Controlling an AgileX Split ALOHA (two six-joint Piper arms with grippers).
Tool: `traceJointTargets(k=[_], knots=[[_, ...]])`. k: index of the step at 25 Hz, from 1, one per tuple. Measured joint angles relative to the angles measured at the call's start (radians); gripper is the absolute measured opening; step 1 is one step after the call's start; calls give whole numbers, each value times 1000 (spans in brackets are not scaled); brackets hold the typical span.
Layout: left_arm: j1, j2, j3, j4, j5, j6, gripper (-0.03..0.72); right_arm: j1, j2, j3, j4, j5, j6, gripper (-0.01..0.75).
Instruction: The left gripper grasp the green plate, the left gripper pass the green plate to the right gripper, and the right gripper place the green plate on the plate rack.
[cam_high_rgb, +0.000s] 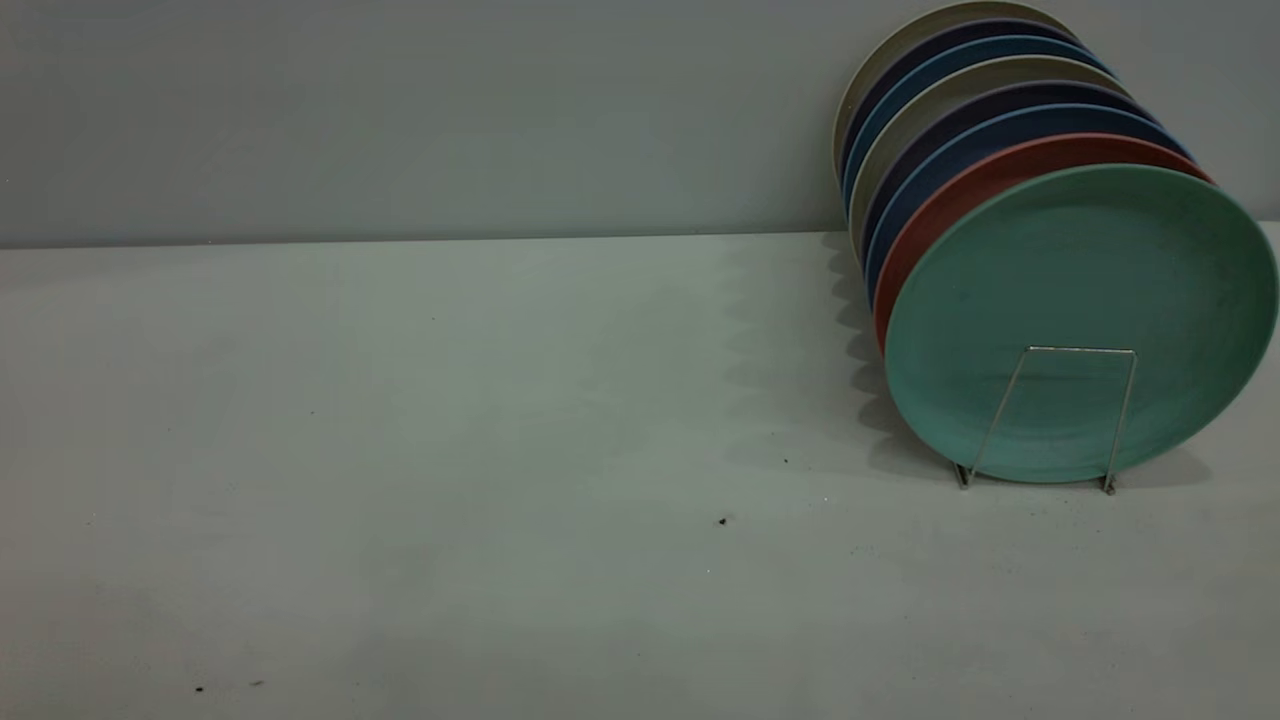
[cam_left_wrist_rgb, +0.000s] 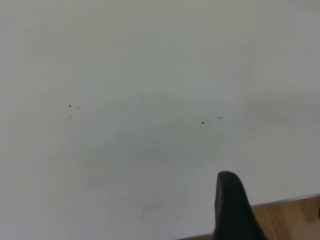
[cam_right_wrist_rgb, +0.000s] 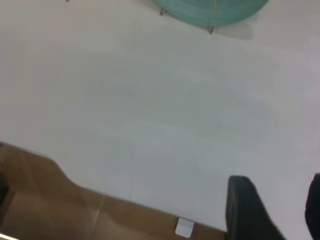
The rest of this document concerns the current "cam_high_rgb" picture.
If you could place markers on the beige plate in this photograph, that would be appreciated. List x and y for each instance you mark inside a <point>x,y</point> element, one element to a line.
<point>955,9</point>
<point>1010,68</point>

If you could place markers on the green plate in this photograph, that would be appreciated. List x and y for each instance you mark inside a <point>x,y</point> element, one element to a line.
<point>1080,300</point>

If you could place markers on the dark purple plate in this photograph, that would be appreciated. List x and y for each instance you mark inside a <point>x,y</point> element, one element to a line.
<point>1030,92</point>
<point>1000,26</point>

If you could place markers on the pink plate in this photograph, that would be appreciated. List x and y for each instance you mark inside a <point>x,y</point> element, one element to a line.
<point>960,190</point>

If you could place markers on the blue plate with navy inside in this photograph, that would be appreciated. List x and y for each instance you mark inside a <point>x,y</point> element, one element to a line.
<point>1040,120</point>

